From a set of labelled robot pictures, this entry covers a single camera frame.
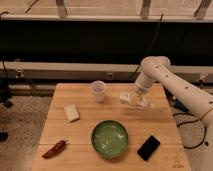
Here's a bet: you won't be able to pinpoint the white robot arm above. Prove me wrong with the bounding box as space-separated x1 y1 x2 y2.
135 56 213 134

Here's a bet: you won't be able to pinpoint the green ceramic bowl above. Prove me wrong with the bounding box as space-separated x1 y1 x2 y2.
91 120 129 159

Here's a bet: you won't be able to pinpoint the blue box on floor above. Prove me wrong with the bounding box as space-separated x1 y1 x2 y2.
174 99 189 112

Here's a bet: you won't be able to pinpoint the clear plastic cup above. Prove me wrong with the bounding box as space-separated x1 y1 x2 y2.
90 80 107 102

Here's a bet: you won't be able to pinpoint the black smartphone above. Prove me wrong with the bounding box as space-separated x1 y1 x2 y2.
137 135 160 161

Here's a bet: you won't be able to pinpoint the white sponge block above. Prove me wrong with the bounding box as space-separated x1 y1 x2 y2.
64 104 80 122

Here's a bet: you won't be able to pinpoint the red chili pepper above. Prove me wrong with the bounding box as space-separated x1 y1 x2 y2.
42 140 67 159

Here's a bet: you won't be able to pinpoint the black floor cables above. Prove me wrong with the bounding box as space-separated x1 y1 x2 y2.
166 88 213 150

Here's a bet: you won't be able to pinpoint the black hanging cable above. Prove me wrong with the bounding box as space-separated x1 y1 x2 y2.
127 13 164 82

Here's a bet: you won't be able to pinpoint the metal wall rail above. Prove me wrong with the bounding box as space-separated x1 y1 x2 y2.
0 59 213 83

